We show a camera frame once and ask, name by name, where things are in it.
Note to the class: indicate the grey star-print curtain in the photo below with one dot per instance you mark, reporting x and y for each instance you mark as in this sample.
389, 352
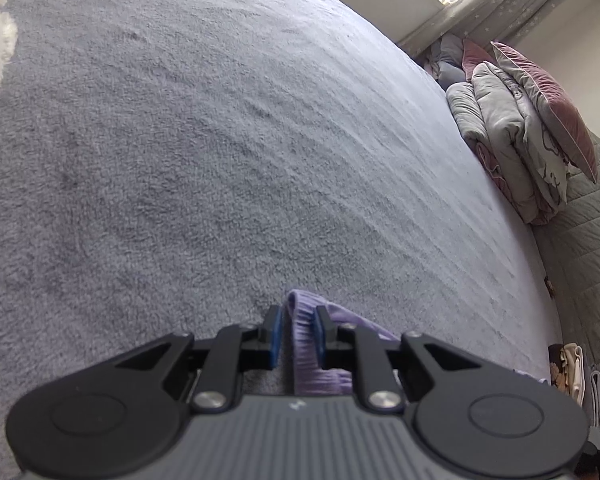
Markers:
510, 5

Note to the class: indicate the small pink pillow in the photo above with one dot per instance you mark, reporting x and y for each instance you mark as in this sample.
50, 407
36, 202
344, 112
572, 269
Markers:
476, 55

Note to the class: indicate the pink velvet pillow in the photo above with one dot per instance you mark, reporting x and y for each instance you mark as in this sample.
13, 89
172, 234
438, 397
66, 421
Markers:
545, 95

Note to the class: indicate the small brown object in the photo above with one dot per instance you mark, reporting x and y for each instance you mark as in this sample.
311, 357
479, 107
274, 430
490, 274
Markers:
549, 285

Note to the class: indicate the purple garment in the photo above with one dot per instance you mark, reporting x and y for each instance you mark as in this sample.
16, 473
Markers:
305, 355

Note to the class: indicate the brown and cream clothes pile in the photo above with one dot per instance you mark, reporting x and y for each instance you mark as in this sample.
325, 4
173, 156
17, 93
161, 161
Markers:
570, 365

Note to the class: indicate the folded grey quilt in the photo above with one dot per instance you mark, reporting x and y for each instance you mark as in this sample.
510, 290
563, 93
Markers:
500, 130

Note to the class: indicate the grey quilted headboard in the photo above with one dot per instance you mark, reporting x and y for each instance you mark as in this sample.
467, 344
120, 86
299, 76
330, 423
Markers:
595, 240

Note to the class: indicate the grey pillow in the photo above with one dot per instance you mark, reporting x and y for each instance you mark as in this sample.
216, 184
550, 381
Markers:
450, 62

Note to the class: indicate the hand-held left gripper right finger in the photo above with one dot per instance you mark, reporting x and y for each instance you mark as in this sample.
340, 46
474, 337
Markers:
321, 335

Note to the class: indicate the grey fleece bed blanket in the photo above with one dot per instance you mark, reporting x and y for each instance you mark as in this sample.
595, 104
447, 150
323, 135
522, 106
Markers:
230, 135

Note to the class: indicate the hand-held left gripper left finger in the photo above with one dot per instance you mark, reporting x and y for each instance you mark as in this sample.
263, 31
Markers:
275, 335

